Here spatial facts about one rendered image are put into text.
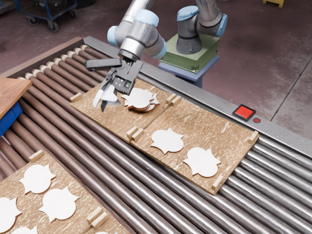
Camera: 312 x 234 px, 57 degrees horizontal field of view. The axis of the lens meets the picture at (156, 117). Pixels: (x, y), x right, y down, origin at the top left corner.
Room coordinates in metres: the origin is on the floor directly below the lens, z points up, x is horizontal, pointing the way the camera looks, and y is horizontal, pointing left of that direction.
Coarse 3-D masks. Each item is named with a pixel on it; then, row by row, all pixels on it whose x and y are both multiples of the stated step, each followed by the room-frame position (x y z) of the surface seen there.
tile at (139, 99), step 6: (132, 90) 1.10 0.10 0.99; (138, 90) 1.10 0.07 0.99; (126, 96) 1.06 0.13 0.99; (132, 96) 1.05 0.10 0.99; (138, 96) 1.05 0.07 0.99; (144, 96) 1.05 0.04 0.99; (132, 102) 1.01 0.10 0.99; (138, 102) 1.01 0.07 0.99; (144, 102) 1.00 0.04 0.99; (138, 108) 0.97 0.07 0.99; (144, 108) 0.97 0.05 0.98
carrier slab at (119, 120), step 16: (160, 96) 1.10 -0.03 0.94; (80, 112) 1.06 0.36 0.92; (96, 112) 1.03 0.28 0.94; (112, 112) 1.02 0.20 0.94; (128, 112) 1.01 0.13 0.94; (144, 112) 1.00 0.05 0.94; (160, 112) 0.98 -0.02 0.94; (112, 128) 0.91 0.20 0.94; (128, 128) 0.90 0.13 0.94; (144, 128) 0.90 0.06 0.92
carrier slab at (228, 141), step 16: (176, 112) 0.97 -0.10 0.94; (192, 112) 0.96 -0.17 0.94; (208, 112) 0.95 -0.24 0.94; (160, 128) 0.88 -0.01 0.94; (176, 128) 0.87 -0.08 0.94; (192, 128) 0.86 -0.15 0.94; (208, 128) 0.85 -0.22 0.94; (224, 128) 0.84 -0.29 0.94; (240, 128) 0.83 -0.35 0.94; (144, 144) 0.80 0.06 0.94; (192, 144) 0.77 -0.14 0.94; (208, 144) 0.76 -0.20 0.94; (224, 144) 0.75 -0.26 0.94; (240, 144) 0.74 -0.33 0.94; (160, 160) 0.71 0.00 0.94; (176, 160) 0.70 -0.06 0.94; (224, 160) 0.68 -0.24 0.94; (240, 160) 0.67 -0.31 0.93; (192, 176) 0.62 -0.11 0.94; (224, 176) 0.60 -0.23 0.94; (208, 192) 0.55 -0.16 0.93
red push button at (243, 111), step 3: (240, 108) 0.96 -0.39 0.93; (243, 108) 0.96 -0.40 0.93; (246, 108) 0.96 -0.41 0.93; (237, 111) 0.94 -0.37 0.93; (240, 111) 0.94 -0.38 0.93; (243, 111) 0.94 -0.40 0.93; (246, 111) 0.94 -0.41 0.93; (249, 111) 0.93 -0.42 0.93; (252, 111) 0.93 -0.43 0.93; (240, 114) 0.92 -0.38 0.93; (243, 114) 0.92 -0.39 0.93; (246, 114) 0.92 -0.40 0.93; (249, 114) 0.92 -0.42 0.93; (246, 117) 0.90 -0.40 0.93
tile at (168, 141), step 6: (156, 132) 0.85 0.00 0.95; (162, 132) 0.85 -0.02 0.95; (168, 132) 0.84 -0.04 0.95; (174, 132) 0.84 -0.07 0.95; (156, 138) 0.82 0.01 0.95; (162, 138) 0.81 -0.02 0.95; (168, 138) 0.81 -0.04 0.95; (174, 138) 0.81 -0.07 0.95; (180, 138) 0.80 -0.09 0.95; (156, 144) 0.78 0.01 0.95; (162, 144) 0.78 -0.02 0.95; (168, 144) 0.78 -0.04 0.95; (174, 144) 0.77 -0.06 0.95; (180, 144) 0.77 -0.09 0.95; (162, 150) 0.75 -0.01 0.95; (168, 150) 0.75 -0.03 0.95; (174, 150) 0.74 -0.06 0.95; (180, 150) 0.74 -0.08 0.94
